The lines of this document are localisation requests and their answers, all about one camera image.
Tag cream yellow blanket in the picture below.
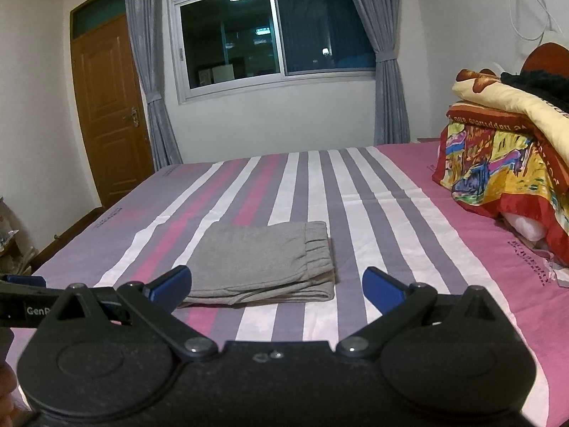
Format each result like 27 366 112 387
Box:
451 69 569 143

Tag grey curtain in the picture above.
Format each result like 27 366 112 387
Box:
123 0 184 172
339 0 412 147

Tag red wooden headboard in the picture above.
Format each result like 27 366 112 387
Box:
520 42 569 76

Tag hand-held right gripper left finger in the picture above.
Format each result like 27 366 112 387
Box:
42 265 219 362

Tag brown wooden door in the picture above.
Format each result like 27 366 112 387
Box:
70 0 156 210

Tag colourful printed blanket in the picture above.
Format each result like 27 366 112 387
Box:
432 101 569 268

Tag white cable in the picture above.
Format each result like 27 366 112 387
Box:
507 0 565 43

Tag striped bed sheet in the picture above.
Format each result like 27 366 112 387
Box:
9 141 569 427

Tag pile of bags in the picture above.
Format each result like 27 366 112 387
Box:
0 196 36 276

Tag glass sliding window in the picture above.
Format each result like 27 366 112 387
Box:
169 0 378 103

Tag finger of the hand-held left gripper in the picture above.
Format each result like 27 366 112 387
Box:
0 274 47 293

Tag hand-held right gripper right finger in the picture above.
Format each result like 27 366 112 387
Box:
335 267 512 359

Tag grey pants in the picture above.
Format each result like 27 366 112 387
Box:
175 221 336 309

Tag dark cloth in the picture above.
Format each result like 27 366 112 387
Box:
500 69 569 110

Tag white plastic bag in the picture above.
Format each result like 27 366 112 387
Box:
502 211 549 243

